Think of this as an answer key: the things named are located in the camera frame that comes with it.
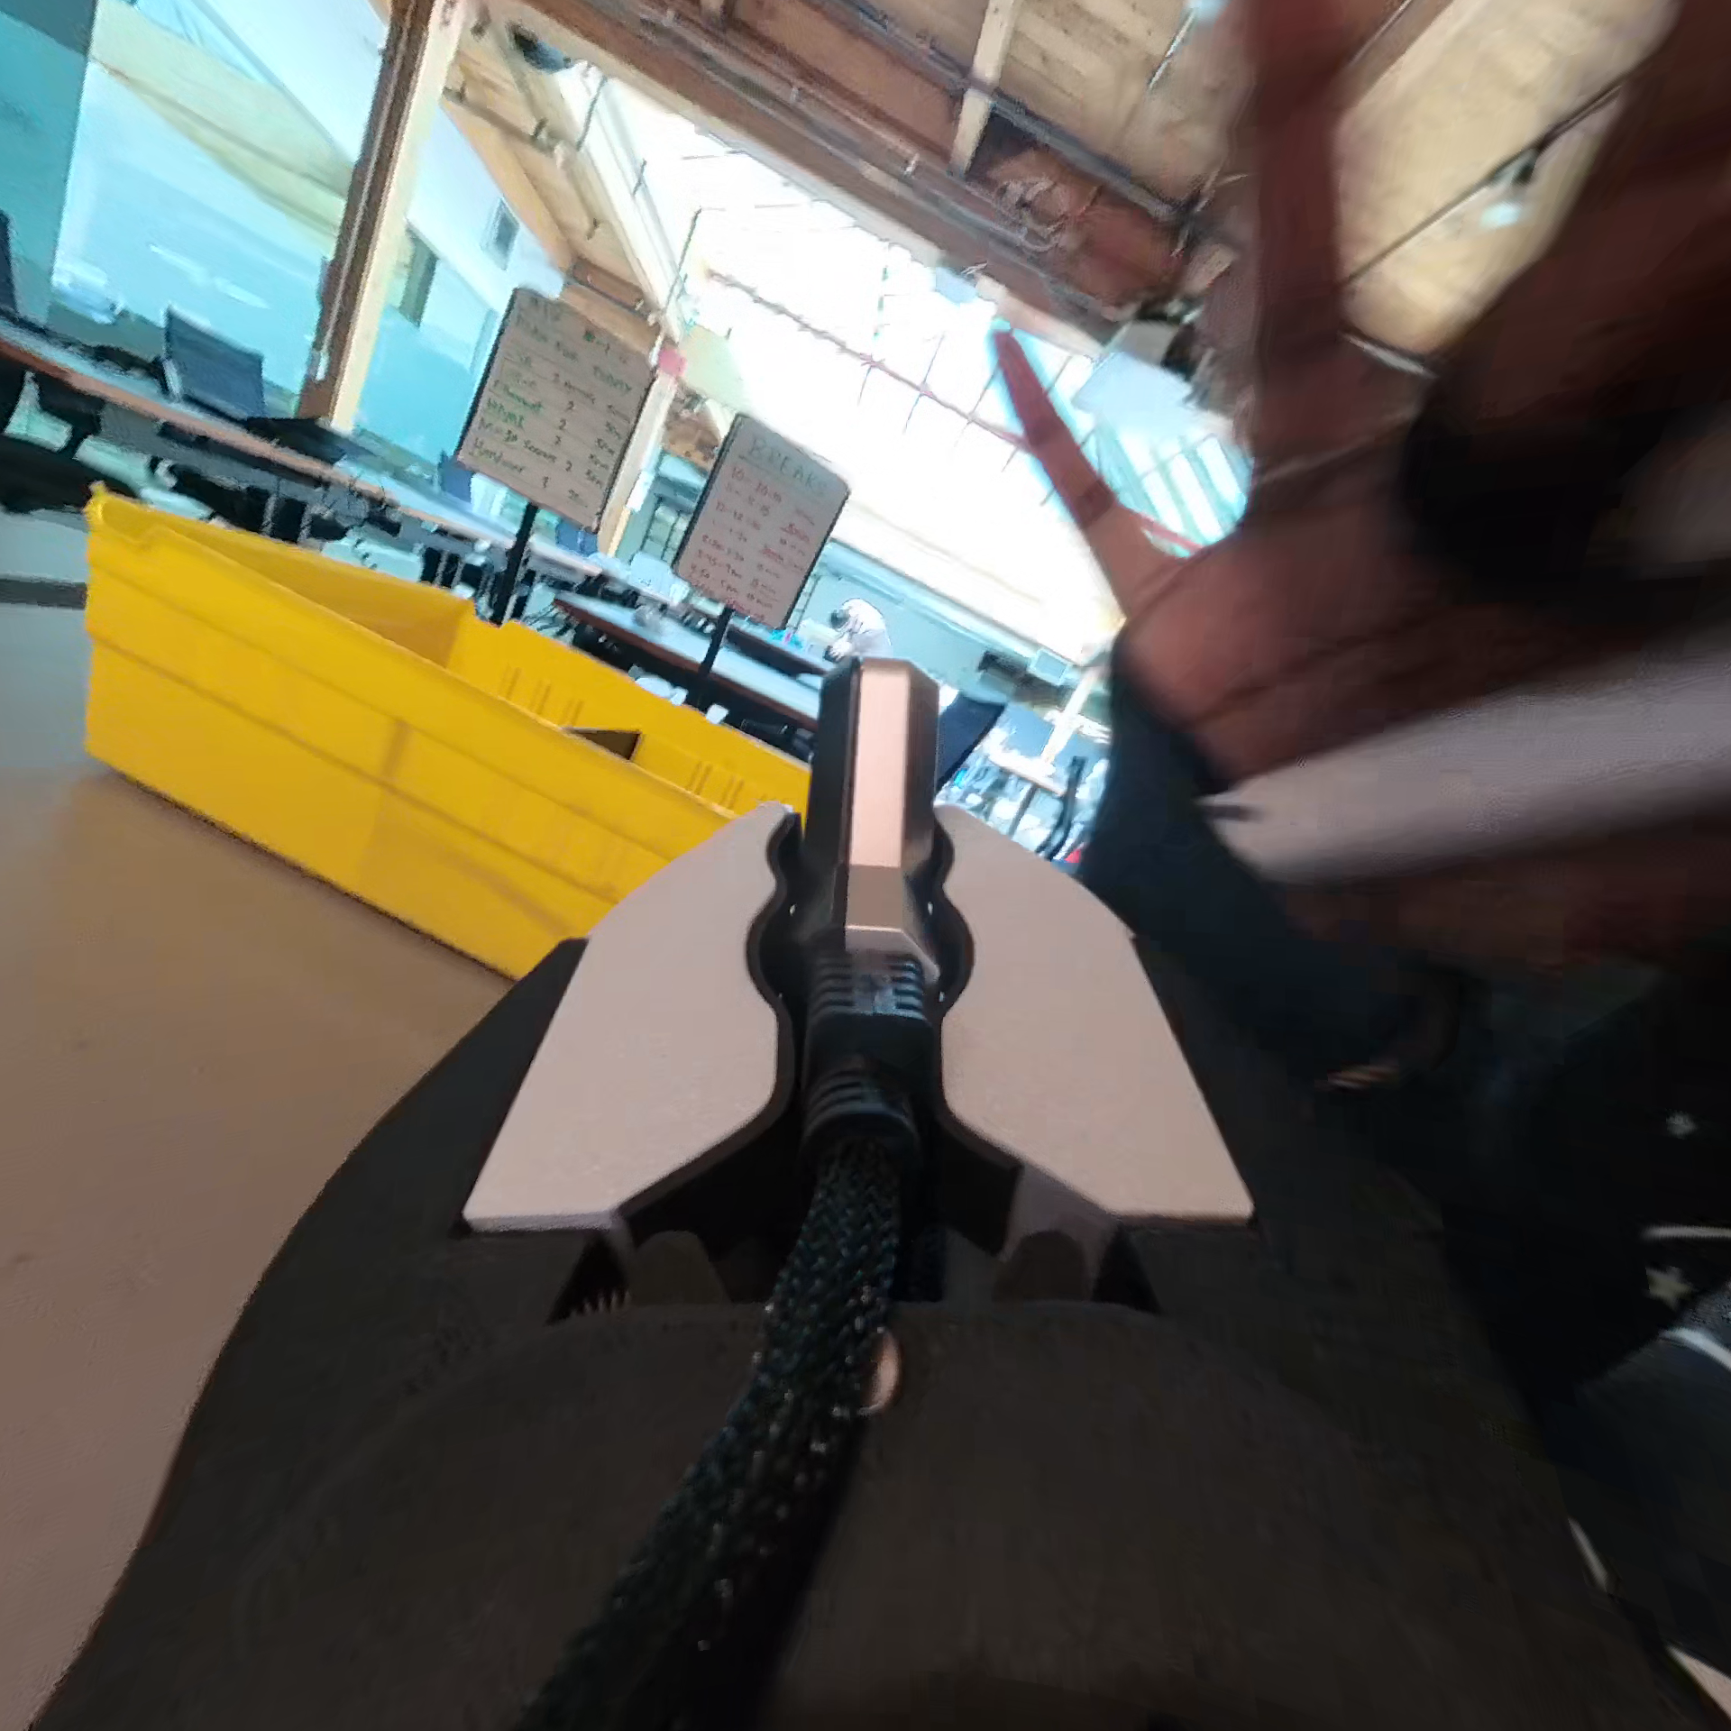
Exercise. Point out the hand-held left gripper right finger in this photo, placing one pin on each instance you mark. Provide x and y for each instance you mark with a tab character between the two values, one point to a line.
1094	1067

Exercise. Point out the yellow plastic bin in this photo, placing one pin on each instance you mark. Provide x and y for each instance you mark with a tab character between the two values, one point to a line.
271	703

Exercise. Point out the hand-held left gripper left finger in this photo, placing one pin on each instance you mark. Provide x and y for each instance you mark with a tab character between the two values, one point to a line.
636	1067

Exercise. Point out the handwritten whiteboard on stand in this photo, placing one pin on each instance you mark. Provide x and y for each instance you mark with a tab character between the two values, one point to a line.
554	406
757	522

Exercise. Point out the black office chair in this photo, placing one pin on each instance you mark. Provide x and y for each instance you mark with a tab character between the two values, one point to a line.
217	364

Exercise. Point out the person's right hand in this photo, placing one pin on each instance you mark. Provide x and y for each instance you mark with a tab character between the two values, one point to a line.
1299	608

